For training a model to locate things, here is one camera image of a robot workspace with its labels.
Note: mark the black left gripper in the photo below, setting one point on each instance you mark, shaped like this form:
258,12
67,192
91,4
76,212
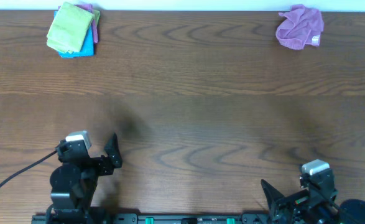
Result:
112,146

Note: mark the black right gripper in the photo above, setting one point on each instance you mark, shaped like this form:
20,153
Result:
296,203

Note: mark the green microfiber cloth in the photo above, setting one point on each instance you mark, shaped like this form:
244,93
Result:
69,27

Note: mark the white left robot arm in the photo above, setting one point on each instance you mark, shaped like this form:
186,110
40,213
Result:
75,181

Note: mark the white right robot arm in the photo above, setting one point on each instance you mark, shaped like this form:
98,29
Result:
350,211

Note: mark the folded blue cloth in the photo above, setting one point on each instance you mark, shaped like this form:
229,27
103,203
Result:
87,48

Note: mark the folded light green cloth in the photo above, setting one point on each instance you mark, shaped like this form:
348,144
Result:
97,15

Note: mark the crumpled purple cloth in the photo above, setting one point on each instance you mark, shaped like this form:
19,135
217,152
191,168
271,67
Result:
301,26

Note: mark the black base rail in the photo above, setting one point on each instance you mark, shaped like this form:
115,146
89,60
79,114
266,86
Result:
132,218

